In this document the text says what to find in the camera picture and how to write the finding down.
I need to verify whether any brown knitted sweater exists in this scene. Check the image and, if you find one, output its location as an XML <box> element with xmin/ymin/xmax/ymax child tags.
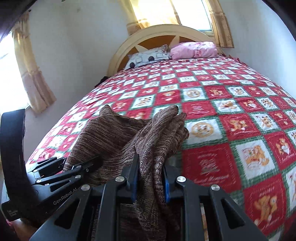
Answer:
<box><xmin>63</xmin><ymin>105</ymin><xmax>189</xmax><ymax>240</ymax></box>

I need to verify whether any yellow curtain left window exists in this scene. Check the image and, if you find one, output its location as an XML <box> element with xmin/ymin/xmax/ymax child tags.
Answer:
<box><xmin>11</xmin><ymin>12</ymin><xmax>56</xmax><ymax>113</ymax></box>

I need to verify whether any red patchwork teddy bedspread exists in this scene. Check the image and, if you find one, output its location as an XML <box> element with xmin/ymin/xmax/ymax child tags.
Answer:
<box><xmin>29</xmin><ymin>56</ymin><xmax>295</xmax><ymax>240</ymax></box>

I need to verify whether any grey patterned pillow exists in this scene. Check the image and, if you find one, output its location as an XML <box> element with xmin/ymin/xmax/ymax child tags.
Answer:
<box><xmin>124</xmin><ymin>44</ymin><xmax>170</xmax><ymax>70</ymax></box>

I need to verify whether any cream wooden headboard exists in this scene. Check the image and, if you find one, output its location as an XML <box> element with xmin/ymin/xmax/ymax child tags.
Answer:
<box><xmin>106</xmin><ymin>24</ymin><xmax>215</xmax><ymax>77</ymax></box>

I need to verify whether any pink pillow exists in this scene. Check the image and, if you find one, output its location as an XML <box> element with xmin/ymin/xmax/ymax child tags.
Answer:
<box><xmin>170</xmin><ymin>41</ymin><xmax>218</xmax><ymax>60</ymax></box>

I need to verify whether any yellow curtain behind headboard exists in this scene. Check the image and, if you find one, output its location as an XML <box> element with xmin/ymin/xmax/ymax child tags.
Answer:
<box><xmin>120</xmin><ymin>1</ymin><xmax>234</xmax><ymax>48</ymax></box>

